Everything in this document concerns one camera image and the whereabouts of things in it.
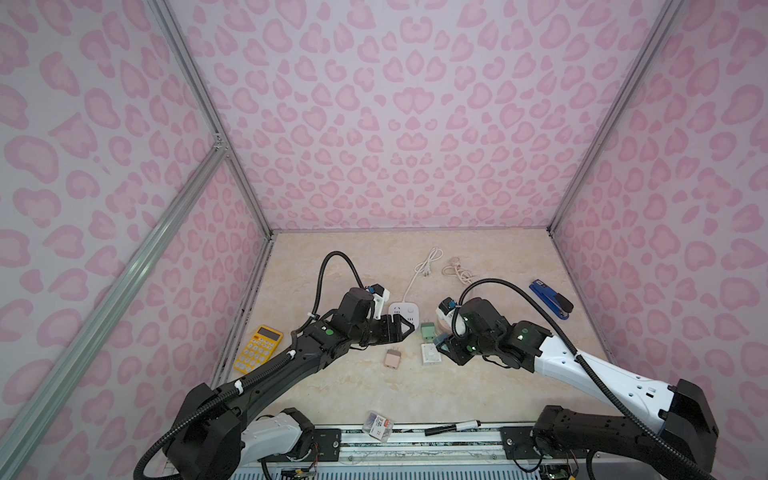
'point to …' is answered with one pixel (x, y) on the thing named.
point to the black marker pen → (472, 424)
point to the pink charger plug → (392, 359)
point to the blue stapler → (556, 301)
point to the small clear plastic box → (378, 426)
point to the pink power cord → (454, 270)
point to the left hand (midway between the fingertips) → (412, 332)
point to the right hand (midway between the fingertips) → (442, 342)
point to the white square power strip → (410, 311)
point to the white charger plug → (430, 354)
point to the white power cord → (424, 267)
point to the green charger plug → (428, 331)
